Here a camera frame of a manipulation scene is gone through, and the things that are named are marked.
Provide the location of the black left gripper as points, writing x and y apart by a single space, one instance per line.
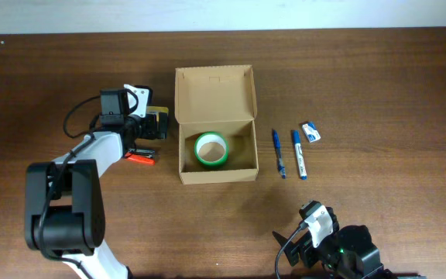
153 125

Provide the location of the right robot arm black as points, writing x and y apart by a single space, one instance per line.
347 253

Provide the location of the blue white marker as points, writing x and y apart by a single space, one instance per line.
299 155

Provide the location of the blue ballpoint pen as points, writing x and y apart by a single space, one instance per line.
277 146

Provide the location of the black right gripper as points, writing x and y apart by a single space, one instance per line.
295 248

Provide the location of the cardboard box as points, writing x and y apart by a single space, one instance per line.
219 99

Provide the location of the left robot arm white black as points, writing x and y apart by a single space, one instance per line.
64 216

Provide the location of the white blue eraser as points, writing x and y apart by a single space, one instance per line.
311 132

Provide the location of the green tape roll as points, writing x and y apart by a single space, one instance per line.
211 149

